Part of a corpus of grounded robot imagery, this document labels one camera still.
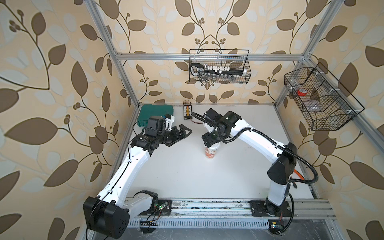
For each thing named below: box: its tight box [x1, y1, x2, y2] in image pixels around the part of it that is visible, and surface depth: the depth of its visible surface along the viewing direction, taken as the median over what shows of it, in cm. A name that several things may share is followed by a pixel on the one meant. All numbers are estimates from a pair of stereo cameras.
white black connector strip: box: [204, 65, 247, 74], surface depth 82 cm
